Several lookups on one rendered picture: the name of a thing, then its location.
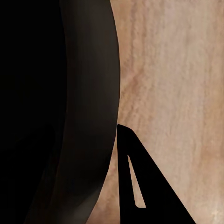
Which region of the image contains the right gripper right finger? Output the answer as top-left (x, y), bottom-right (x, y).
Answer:
top-left (117, 124), bottom-right (196, 224)

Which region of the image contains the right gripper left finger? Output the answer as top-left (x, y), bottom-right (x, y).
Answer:
top-left (0, 124), bottom-right (56, 224)

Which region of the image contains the cauldron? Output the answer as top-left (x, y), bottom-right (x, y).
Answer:
top-left (0, 0), bottom-right (121, 224)

